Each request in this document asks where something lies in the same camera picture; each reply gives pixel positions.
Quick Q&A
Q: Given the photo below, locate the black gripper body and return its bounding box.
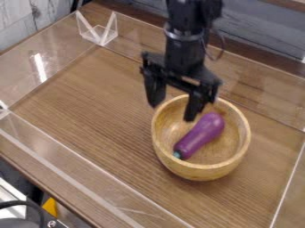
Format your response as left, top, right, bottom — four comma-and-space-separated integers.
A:
141, 29, 222, 103

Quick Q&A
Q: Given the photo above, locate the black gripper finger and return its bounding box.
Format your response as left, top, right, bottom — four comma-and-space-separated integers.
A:
143, 69, 167, 108
183, 88, 213, 122

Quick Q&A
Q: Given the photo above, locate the purple toy eggplant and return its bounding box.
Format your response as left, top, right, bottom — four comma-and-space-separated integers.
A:
173, 112, 225, 160

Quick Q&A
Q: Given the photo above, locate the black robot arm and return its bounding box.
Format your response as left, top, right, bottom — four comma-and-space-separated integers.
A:
141, 0, 224, 122

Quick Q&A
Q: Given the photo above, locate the brown wooden bowl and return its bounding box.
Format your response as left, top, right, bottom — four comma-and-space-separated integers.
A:
151, 95, 252, 182

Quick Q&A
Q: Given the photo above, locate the yellow black device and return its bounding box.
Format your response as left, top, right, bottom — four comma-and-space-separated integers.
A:
23, 196, 75, 228

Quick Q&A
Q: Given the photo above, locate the clear acrylic corner bracket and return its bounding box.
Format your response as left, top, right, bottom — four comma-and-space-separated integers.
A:
75, 12, 118, 46

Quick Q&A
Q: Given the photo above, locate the clear acrylic tray wall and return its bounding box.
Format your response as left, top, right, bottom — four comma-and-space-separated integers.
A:
0, 7, 305, 228

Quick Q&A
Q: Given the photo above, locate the black cable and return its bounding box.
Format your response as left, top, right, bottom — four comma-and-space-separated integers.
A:
0, 200, 46, 228

